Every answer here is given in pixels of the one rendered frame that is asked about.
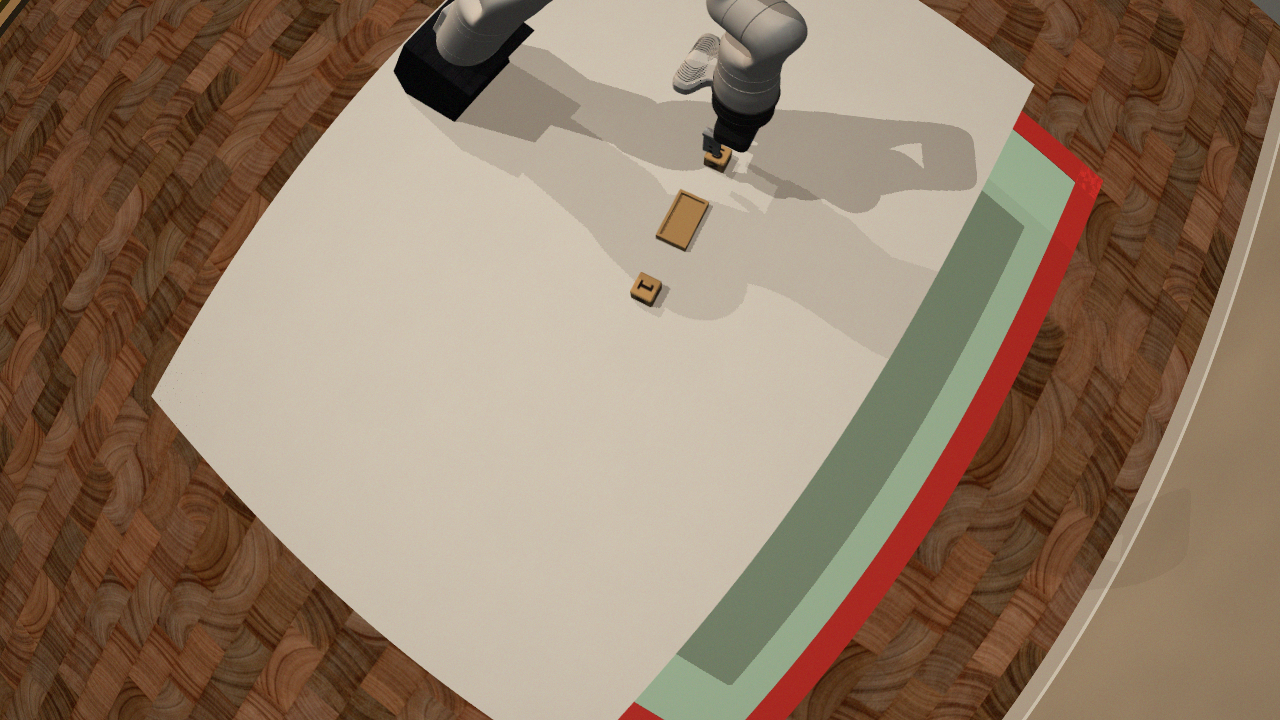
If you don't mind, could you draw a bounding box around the tan wooden number cube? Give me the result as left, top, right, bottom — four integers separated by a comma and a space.
630, 272, 662, 307
704, 145, 732, 173

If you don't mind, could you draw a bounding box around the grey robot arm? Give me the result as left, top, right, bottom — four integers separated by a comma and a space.
433, 0, 808, 94

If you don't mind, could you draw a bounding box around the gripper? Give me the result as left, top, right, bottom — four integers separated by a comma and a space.
673, 33, 781, 156

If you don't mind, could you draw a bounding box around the brown wooden tray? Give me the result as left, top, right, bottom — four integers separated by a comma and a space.
657, 190, 709, 252

